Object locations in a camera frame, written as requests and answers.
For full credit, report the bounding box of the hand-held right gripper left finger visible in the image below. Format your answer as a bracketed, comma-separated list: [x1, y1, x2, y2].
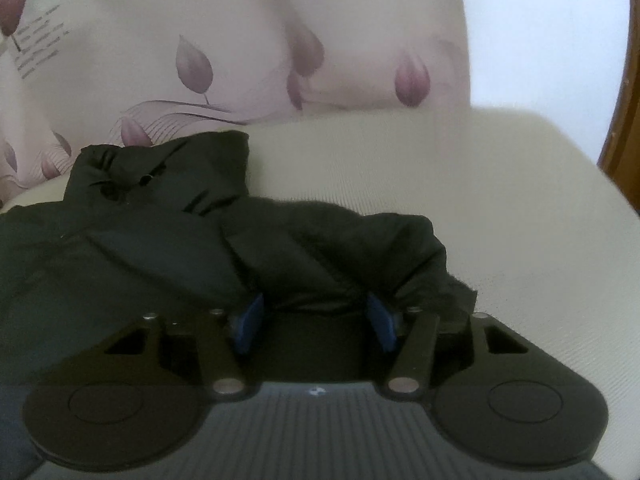
[102, 292, 266, 402]

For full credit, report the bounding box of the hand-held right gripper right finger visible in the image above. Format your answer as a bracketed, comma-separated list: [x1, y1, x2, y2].
[366, 291, 528, 401]

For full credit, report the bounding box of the black garment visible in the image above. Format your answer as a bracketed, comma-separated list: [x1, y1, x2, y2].
[0, 130, 479, 393]

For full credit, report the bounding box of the leaf-print beige curtain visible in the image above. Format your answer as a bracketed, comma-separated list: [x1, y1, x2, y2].
[0, 0, 473, 211]

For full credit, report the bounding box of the wooden door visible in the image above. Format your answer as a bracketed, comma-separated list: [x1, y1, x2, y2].
[596, 0, 640, 203]

